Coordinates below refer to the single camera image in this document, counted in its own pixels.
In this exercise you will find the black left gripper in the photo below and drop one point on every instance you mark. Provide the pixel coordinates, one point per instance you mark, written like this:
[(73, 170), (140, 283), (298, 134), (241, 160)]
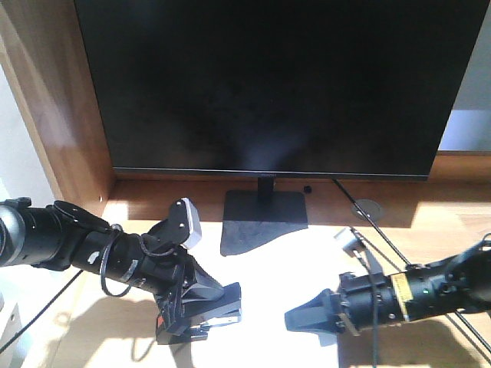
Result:
[(155, 261)]

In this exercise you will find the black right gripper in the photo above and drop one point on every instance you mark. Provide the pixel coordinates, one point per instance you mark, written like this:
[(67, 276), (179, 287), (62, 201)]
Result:
[(354, 298)]

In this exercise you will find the black stapler with orange tab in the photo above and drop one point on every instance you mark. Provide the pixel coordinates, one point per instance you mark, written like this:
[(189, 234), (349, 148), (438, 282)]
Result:
[(200, 317)]

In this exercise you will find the white paper sheets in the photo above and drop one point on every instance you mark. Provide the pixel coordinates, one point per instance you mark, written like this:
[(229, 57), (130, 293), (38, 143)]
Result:
[(274, 278)]

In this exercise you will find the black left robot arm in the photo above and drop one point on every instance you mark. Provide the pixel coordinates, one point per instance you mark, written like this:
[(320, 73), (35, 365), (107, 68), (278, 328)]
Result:
[(62, 235)]

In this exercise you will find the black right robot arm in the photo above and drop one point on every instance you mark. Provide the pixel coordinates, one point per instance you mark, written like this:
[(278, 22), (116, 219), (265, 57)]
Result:
[(458, 283)]

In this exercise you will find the wooden desk side panel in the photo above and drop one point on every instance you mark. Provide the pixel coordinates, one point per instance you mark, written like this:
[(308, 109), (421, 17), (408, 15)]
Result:
[(43, 56)]

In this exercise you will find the black computer monitor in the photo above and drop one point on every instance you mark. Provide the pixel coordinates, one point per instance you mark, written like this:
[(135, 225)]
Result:
[(334, 89)]

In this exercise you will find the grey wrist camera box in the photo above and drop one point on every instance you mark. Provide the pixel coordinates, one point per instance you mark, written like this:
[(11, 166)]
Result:
[(350, 241), (193, 222)]

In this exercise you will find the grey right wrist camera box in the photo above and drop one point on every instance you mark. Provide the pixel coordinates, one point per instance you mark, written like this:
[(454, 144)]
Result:
[(350, 241)]

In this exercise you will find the grey desk cable grommet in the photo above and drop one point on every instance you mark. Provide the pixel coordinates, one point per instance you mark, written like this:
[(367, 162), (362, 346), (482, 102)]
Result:
[(372, 209)]

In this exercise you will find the wooden chair frame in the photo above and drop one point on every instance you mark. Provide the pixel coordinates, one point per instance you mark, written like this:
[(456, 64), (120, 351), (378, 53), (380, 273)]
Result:
[(10, 325)]

